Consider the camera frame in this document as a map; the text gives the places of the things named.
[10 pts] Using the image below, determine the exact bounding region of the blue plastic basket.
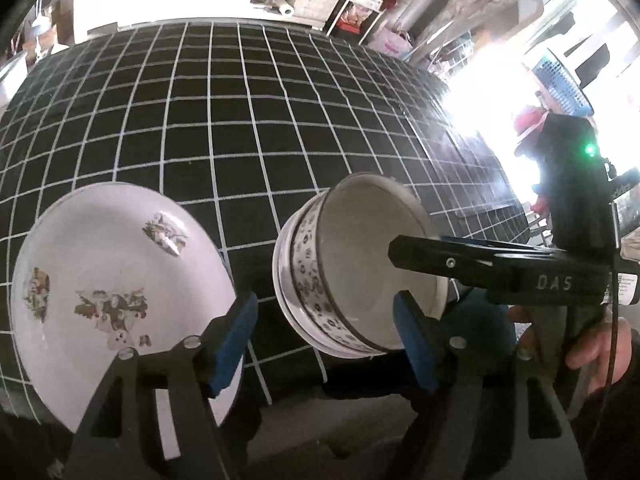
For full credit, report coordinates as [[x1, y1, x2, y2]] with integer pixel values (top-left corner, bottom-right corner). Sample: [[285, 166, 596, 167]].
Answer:
[[529, 49, 595, 117]]

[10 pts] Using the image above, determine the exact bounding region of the red object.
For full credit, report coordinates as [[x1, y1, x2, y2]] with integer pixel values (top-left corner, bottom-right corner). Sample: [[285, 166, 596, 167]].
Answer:
[[514, 106, 552, 142]]

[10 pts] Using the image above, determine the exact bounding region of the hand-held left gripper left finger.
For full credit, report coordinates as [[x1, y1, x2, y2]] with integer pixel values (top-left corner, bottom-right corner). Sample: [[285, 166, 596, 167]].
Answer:
[[60, 291, 259, 480]]

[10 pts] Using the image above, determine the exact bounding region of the floral pattern bowl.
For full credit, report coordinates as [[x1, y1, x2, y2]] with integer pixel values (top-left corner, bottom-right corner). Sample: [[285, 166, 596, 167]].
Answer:
[[287, 172, 449, 356]]

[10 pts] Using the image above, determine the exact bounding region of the black white grid tablecloth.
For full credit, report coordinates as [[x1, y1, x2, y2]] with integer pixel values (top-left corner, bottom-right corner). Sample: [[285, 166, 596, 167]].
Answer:
[[0, 19, 532, 421]]

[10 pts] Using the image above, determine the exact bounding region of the person's right forearm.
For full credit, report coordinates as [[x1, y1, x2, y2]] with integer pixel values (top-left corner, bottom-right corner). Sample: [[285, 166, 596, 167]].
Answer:
[[570, 327, 640, 480]]

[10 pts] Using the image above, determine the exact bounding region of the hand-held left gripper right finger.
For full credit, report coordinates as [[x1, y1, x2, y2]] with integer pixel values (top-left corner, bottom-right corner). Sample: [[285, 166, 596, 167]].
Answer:
[[392, 292, 587, 480]]

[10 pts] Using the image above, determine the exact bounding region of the black cable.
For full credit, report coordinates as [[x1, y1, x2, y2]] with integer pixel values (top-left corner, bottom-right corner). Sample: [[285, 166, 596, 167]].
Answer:
[[597, 160, 623, 461]]

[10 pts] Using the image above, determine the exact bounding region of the cartoon print white plate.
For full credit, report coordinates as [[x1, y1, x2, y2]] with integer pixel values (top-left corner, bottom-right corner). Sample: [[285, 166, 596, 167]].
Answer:
[[10, 182, 246, 436]]

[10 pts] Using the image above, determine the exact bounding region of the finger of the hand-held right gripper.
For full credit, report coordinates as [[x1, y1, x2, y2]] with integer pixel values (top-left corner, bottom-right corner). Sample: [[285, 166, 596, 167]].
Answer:
[[388, 235, 557, 292]]

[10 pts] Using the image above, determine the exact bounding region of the person's right hand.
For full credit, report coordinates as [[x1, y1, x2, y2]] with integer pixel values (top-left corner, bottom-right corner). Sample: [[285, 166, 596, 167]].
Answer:
[[566, 316, 633, 397]]

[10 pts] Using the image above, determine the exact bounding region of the pink bag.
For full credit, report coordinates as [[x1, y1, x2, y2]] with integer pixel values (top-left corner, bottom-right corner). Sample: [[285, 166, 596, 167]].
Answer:
[[369, 27, 417, 60]]

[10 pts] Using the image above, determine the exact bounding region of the large white bowl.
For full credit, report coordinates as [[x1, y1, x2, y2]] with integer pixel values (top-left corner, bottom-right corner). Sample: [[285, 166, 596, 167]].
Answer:
[[272, 205, 401, 360]]

